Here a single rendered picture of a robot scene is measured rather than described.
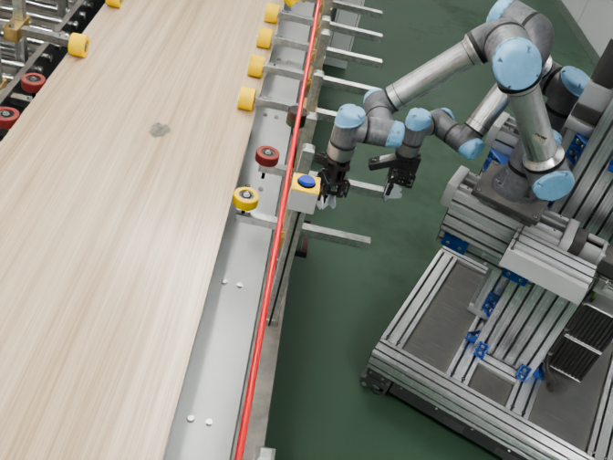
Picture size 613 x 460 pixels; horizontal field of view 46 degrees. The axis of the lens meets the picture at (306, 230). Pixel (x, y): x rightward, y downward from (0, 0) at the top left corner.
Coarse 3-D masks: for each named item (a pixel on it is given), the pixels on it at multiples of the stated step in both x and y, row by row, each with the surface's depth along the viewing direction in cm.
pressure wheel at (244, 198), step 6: (234, 192) 220; (240, 192) 221; (246, 192) 220; (252, 192) 222; (234, 198) 219; (240, 198) 218; (246, 198) 219; (252, 198) 220; (258, 198) 220; (234, 204) 220; (240, 204) 218; (246, 204) 218; (252, 204) 219; (246, 210) 219
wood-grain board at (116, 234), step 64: (128, 0) 302; (192, 0) 315; (256, 0) 329; (64, 64) 255; (128, 64) 264; (192, 64) 274; (64, 128) 227; (128, 128) 234; (192, 128) 242; (0, 192) 199; (64, 192) 205; (128, 192) 210; (192, 192) 217; (0, 256) 181; (64, 256) 186; (128, 256) 191; (192, 256) 196; (0, 320) 167; (64, 320) 171; (128, 320) 175; (192, 320) 179; (0, 384) 154; (64, 384) 158; (128, 384) 161; (0, 448) 144; (64, 448) 147; (128, 448) 150
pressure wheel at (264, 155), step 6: (258, 150) 239; (264, 150) 240; (270, 150) 241; (276, 150) 242; (258, 156) 238; (264, 156) 237; (270, 156) 238; (276, 156) 239; (258, 162) 239; (264, 162) 238; (270, 162) 238; (276, 162) 240; (264, 174) 245
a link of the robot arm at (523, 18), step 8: (504, 0) 223; (512, 0) 223; (496, 8) 223; (504, 8) 222; (512, 8) 221; (520, 8) 220; (528, 8) 220; (488, 16) 227; (496, 16) 224; (504, 16) 222; (512, 16) 220; (520, 16) 219; (528, 16) 218; (552, 64) 254; (544, 72) 253; (552, 72) 254; (544, 80) 256
